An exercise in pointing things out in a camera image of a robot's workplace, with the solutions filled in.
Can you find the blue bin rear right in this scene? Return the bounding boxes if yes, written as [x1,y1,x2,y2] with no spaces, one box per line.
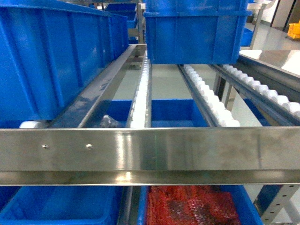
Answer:
[151,99,207,128]

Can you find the blue bin with clear bag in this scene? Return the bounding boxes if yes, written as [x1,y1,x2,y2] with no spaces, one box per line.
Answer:
[93,100,132,128]

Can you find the steel shelf rack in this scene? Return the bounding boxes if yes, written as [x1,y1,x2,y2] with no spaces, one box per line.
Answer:
[0,45,300,224]

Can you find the blue bin upper shelf right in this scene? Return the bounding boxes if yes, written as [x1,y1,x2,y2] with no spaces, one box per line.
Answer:
[144,0,251,64]

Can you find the blue bin shelf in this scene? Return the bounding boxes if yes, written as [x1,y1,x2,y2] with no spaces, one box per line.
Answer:
[0,0,128,122]
[144,0,251,64]

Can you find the blue bin with red bags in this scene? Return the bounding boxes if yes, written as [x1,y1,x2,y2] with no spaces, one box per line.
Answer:
[137,185,262,225]

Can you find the blue bin upper shelf left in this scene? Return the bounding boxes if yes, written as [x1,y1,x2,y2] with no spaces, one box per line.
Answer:
[0,0,128,122]

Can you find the empty blue bin front left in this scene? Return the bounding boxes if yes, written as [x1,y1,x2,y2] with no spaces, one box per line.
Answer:
[0,186,123,225]

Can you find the clear plastic bag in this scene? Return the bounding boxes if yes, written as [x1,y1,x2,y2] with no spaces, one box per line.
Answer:
[95,114,123,128]

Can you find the red bubble wrap bags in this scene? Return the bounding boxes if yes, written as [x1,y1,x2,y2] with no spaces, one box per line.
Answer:
[146,186,241,225]

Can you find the steel side table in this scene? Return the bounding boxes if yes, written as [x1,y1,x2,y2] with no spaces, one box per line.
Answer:
[240,50,300,77]

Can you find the yellow mop bucket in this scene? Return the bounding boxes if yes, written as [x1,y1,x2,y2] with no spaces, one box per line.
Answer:
[287,22,300,39]

